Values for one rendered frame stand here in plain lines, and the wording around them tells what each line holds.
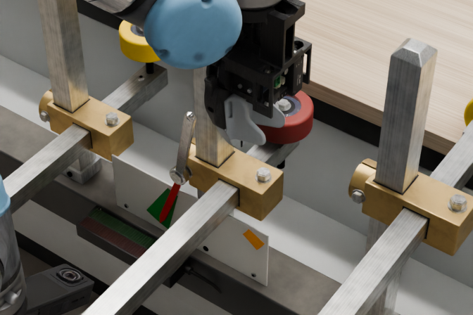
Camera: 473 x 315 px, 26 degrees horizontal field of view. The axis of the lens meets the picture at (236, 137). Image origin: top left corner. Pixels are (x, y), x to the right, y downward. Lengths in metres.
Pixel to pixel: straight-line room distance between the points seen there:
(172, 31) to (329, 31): 0.72
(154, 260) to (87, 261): 0.97
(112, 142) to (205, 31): 0.65
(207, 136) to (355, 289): 0.32
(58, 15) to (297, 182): 0.47
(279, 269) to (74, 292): 0.43
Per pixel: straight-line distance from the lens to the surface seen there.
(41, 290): 1.03
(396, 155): 1.10
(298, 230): 1.56
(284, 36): 0.98
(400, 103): 1.06
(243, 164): 1.29
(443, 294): 1.50
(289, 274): 1.40
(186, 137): 1.20
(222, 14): 0.77
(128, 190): 1.44
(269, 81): 0.99
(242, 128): 1.08
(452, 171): 1.18
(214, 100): 1.04
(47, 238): 2.22
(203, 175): 1.31
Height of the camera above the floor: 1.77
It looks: 43 degrees down
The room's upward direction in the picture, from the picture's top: straight up
